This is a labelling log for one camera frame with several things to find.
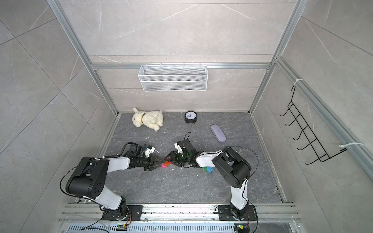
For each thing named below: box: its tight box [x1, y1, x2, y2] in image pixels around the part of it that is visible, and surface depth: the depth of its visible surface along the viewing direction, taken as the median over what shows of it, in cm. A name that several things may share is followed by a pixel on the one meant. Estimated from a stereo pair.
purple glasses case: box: [210, 124, 227, 143], surface depth 105 cm
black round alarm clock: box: [184, 110, 198, 124], surface depth 117 cm
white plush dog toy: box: [132, 107, 164, 132], surface depth 109 cm
